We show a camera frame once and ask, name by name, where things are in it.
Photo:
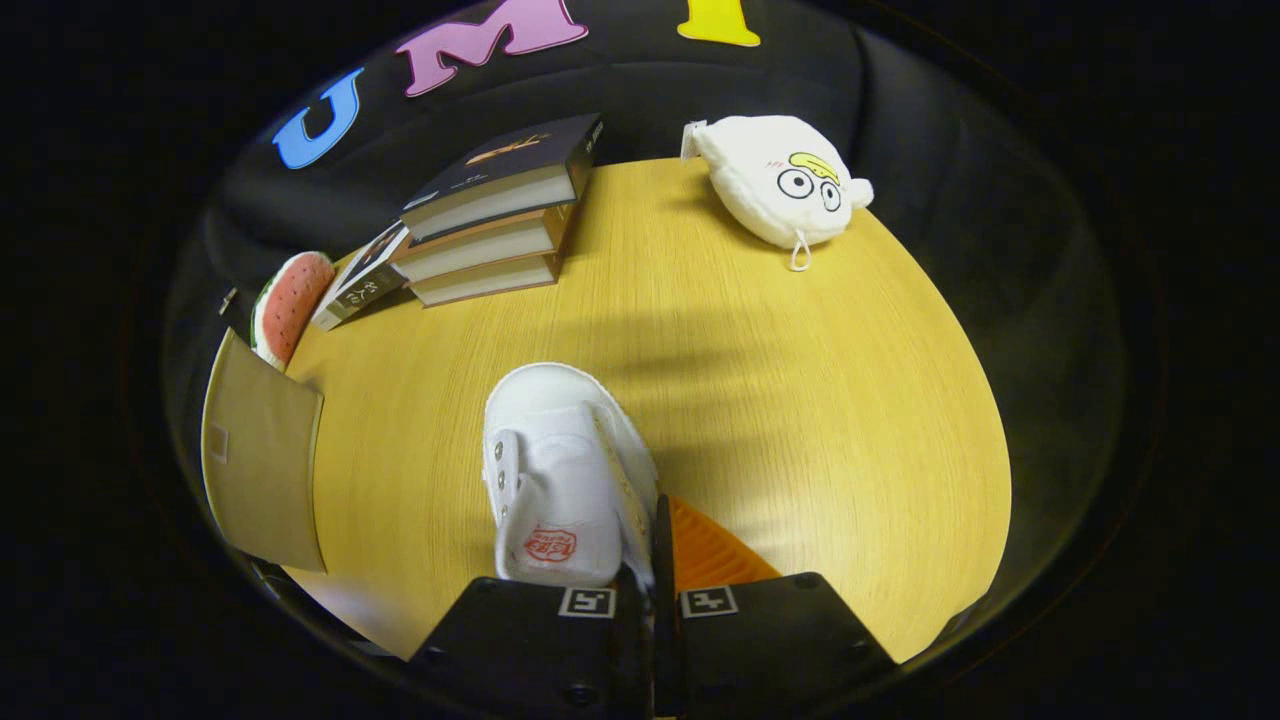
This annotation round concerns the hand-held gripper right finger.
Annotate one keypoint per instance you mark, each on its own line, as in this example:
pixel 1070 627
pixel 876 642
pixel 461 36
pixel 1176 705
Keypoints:
pixel 780 640

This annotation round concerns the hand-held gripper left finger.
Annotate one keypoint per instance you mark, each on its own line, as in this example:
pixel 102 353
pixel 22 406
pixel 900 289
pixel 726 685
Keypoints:
pixel 520 650

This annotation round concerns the white canvas shoe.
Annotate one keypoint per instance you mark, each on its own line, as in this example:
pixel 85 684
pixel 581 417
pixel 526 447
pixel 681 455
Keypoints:
pixel 560 460

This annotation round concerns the beige fabric storage box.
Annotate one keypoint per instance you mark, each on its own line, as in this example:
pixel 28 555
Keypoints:
pixel 262 470

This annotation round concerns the white portrait cover book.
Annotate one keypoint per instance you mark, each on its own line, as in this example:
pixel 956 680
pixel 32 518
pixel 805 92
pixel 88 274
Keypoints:
pixel 355 285

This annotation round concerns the watermelon slice plush toy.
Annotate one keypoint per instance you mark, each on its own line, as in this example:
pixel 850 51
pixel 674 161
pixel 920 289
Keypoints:
pixel 293 300

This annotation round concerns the silver clip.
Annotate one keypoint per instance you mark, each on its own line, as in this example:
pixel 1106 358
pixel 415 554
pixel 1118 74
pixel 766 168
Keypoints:
pixel 228 300

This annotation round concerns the white plush pouch with eyes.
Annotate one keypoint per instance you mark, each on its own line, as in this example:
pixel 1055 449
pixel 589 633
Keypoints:
pixel 770 180

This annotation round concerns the black hardcover book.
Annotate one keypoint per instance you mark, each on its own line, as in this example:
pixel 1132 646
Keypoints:
pixel 510 160

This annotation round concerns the black backdrop cloth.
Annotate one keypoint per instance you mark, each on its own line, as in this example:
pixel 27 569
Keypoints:
pixel 700 90

